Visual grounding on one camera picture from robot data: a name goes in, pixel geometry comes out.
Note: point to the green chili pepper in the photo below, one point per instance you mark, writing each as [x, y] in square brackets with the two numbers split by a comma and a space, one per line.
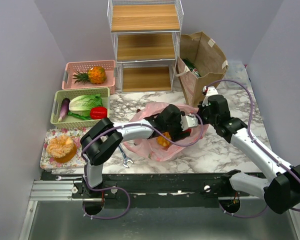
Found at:
[77, 116]

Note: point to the orange bread toy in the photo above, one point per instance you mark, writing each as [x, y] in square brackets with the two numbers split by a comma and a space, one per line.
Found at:
[62, 149]

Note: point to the toy pineapple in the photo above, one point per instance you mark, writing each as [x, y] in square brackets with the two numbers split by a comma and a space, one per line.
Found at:
[95, 75]

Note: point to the white wire wooden shelf rack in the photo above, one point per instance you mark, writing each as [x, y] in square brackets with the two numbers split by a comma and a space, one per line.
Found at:
[145, 36]

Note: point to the pink plastic bag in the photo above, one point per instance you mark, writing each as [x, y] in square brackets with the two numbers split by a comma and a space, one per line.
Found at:
[149, 148]

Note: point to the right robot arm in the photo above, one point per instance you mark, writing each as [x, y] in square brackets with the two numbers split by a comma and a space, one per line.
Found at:
[280, 187]

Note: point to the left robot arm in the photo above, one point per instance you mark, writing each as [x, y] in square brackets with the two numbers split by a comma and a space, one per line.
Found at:
[100, 142]

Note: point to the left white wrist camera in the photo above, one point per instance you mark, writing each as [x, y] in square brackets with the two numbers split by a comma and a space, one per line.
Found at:
[188, 122]

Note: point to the red bell pepper toy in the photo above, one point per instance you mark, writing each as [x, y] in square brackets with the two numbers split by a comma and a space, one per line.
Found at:
[98, 113]

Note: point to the pink plastic basket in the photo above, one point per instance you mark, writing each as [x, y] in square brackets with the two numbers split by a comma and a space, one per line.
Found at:
[68, 82]

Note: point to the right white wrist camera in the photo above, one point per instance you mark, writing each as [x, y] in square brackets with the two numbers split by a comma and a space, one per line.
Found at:
[208, 92]

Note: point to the purple eggplant toy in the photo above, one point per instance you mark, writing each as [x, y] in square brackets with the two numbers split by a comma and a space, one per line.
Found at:
[64, 109]

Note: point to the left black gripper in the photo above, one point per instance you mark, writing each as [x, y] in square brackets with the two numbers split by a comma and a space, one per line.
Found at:
[176, 136]

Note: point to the clear plastic organizer box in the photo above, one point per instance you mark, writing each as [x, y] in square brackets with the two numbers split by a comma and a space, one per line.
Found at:
[236, 71]

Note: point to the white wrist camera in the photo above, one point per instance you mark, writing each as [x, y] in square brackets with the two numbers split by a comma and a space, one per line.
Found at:
[188, 122]
[208, 92]

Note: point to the silver open-end wrench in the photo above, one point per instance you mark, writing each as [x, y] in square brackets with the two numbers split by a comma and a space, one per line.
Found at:
[126, 160]

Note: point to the small silver wrench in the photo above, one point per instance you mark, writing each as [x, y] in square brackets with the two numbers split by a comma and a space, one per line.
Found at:
[61, 178]

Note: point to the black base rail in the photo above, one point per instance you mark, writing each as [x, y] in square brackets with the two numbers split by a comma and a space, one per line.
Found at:
[147, 191]

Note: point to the green lettuce toy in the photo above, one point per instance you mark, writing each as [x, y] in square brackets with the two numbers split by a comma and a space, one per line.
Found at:
[82, 105]

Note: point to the red tomato toy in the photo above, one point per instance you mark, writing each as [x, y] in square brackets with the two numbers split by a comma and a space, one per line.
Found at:
[188, 131]

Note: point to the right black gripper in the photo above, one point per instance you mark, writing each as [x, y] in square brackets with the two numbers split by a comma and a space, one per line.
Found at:
[200, 112]

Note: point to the floral tray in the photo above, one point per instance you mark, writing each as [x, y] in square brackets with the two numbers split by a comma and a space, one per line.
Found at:
[48, 162]

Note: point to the green plastic basket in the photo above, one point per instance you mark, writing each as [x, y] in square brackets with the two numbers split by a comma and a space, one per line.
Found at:
[70, 122]

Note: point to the brown paper grocery bag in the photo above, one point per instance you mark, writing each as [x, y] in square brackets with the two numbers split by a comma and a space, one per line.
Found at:
[209, 60]

